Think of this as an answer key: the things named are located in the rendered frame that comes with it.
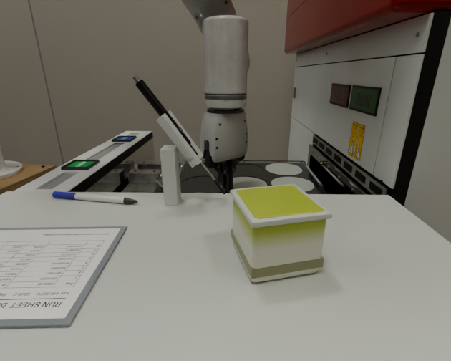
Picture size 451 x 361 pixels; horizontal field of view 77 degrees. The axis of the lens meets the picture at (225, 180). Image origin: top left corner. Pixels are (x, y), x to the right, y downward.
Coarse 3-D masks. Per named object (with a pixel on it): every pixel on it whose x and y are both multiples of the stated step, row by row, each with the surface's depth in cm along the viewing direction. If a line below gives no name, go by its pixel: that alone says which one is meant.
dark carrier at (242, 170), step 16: (192, 176) 72; (208, 176) 72; (240, 176) 72; (256, 176) 72; (272, 176) 72; (288, 176) 72; (304, 176) 72; (192, 192) 62; (208, 192) 62; (320, 192) 62
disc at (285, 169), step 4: (272, 164) 81; (276, 164) 81; (280, 164) 81; (284, 164) 81; (288, 164) 82; (268, 168) 78; (272, 168) 78; (276, 168) 78; (280, 168) 78; (284, 168) 78; (288, 168) 78; (292, 168) 78; (296, 168) 78; (300, 168) 78; (272, 172) 75; (276, 172) 75; (280, 172) 75; (284, 172) 75; (288, 172) 75; (292, 172) 75; (296, 172) 75; (300, 172) 75
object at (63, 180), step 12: (132, 132) 96; (144, 132) 96; (108, 144) 79; (120, 144) 81; (132, 144) 80; (84, 156) 68; (96, 156) 69; (108, 156) 68; (60, 168) 59; (96, 168) 59; (36, 180) 52; (48, 180) 52; (60, 180) 53; (72, 180) 52
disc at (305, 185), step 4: (272, 180) 69; (276, 180) 69; (280, 180) 69; (284, 180) 69; (288, 180) 69; (292, 180) 69; (296, 180) 69; (300, 180) 69; (304, 180) 69; (308, 180) 69; (272, 184) 67; (276, 184) 67; (280, 184) 67; (284, 184) 67; (296, 184) 67; (300, 184) 67; (304, 184) 67; (308, 184) 67; (312, 184) 67; (304, 188) 65; (308, 188) 65; (312, 188) 65
